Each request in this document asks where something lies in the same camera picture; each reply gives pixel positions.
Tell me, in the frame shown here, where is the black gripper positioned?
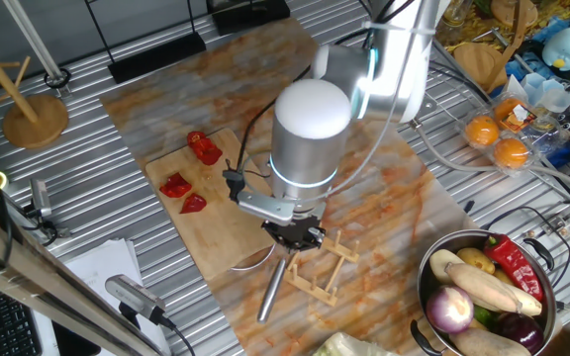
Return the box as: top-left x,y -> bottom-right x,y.
260,217 -> 328,253

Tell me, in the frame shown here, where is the steel cleaver knife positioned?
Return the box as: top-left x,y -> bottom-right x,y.
256,200 -> 328,325

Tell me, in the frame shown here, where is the curved red chili piece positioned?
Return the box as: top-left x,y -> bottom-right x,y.
179,192 -> 208,215

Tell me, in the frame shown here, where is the large red chili pepper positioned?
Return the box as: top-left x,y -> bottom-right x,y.
159,171 -> 193,199

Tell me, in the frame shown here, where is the medium red chili piece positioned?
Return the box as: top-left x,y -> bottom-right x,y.
193,137 -> 224,167

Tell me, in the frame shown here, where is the wooden peg dish rack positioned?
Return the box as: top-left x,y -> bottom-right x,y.
283,229 -> 361,308

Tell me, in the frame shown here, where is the wooden cutting board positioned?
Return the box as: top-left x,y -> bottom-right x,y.
144,128 -> 277,282

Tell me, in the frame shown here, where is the orange marbled table mat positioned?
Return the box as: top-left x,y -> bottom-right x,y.
99,17 -> 470,356

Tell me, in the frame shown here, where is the cabbage in plastic bag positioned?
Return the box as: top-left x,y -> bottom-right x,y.
312,331 -> 401,356

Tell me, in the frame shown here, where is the white round vegetable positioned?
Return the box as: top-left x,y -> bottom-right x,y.
428,248 -> 467,286

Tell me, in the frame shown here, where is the purple onion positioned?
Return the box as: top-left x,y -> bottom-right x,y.
425,285 -> 476,335

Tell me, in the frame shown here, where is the yellow potato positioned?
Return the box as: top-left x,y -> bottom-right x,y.
455,246 -> 497,276

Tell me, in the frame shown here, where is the white paper stack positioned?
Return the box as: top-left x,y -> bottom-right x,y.
32,238 -> 170,356

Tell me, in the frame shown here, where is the long pale sweet potato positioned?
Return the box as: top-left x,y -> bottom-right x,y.
443,261 -> 544,318

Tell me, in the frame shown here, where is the green vegetable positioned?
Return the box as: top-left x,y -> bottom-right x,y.
472,303 -> 502,328

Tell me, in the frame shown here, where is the orange fruit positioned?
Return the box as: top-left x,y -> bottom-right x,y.
493,97 -> 526,124
492,136 -> 530,170
464,115 -> 501,147

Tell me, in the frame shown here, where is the brown sweet potato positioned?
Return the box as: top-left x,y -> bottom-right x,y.
447,326 -> 534,356

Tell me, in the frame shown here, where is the long red bell pepper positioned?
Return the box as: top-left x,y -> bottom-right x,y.
482,233 -> 545,304

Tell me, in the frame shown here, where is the black rectangular box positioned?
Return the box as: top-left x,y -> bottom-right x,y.
206,0 -> 292,37

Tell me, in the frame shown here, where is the dark purple eggplant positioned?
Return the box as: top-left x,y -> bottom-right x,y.
495,311 -> 545,355

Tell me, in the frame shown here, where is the wooden hook stand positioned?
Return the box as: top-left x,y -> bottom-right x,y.
452,0 -> 539,94

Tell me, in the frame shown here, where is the clear plastic orange package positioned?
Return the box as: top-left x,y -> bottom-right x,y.
456,91 -> 570,178

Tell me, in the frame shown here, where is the wooden mug tree stand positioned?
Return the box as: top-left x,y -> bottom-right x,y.
0,0 -> 70,150

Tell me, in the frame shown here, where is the clear plastic measuring cup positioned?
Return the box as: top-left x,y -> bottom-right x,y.
521,72 -> 570,115

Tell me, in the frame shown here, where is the light blue plush toy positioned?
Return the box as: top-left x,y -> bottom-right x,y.
541,26 -> 570,71

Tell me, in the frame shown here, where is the wrist camera on grey bracket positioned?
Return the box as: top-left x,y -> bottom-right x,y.
222,160 -> 298,226

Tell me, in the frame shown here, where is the black camera cable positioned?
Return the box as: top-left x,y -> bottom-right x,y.
235,62 -> 314,173

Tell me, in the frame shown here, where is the steel pot with black handles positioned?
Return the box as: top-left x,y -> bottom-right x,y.
409,227 -> 570,356

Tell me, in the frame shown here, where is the grey camera with cable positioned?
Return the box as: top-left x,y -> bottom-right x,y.
104,274 -> 197,356

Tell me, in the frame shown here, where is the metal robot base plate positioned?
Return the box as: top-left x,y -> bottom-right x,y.
413,91 -> 439,123

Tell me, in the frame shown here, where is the black cable bundle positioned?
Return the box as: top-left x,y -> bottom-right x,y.
427,58 -> 495,109

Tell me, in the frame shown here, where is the aluminium frame beam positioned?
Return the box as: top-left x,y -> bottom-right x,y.
0,201 -> 168,356

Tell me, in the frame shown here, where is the small camera on black mount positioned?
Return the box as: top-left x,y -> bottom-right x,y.
24,177 -> 72,240

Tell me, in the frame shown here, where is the white pole with black ring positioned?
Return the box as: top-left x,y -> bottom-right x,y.
1,0 -> 72,99

